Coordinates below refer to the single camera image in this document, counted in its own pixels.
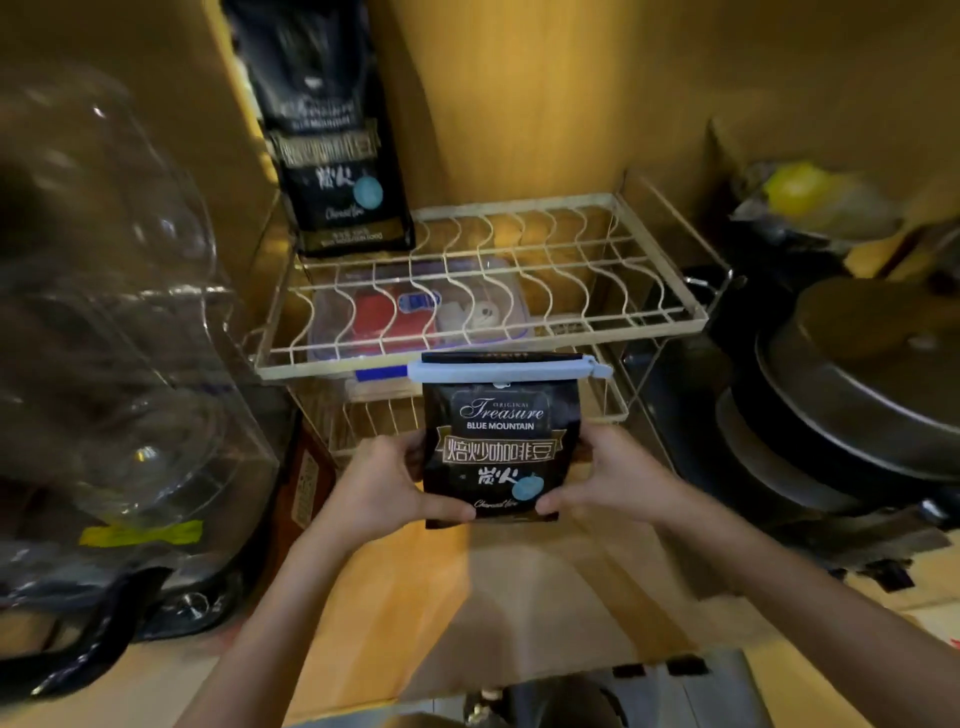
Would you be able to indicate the person's right hand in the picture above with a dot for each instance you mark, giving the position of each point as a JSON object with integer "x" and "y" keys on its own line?
{"x": 622, "y": 480}

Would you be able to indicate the person's left hand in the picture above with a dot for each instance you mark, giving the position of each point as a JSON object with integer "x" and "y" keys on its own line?
{"x": 375, "y": 487}

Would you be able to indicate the person's left thumb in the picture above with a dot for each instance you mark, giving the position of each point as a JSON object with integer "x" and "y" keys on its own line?
{"x": 442, "y": 508}

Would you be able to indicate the person's right thumb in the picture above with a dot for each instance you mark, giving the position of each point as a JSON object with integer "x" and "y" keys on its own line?
{"x": 562, "y": 501}

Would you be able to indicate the black coffee bag with clip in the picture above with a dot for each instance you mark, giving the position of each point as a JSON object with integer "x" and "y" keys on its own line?
{"x": 495, "y": 442}

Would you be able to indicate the person's left forearm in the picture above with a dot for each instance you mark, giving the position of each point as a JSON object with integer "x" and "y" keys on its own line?
{"x": 270, "y": 637}

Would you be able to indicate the person's right forearm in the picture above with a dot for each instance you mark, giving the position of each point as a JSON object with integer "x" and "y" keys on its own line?
{"x": 810, "y": 600}

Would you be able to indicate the light blue sealing clip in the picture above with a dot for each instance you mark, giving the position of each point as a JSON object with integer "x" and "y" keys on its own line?
{"x": 510, "y": 368}

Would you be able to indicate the clear plastic storage box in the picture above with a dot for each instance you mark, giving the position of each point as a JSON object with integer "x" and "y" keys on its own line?
{"x": 420, "y": 315}

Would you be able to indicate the black cooking pan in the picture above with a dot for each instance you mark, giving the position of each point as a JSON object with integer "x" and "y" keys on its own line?
{"x": 765, "y": 442}

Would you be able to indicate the clear plastic container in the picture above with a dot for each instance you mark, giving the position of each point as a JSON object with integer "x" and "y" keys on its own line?
{"x": 105, "y": 360}

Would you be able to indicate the plastic bag with yellow item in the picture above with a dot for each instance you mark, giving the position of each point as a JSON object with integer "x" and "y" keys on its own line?
{"x": 814, "y": 199}

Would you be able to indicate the tall black coffee bag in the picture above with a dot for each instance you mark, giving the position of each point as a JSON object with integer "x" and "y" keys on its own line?
{"x": 330, "y": 127}

